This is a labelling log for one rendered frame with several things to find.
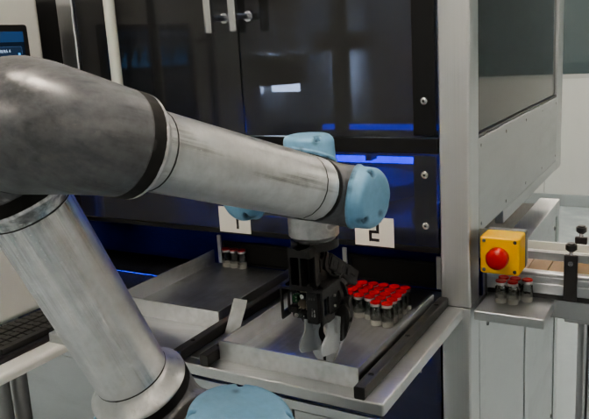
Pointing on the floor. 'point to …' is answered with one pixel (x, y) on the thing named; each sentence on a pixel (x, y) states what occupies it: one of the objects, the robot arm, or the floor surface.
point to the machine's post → (459, 188)
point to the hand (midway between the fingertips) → (327, 357)
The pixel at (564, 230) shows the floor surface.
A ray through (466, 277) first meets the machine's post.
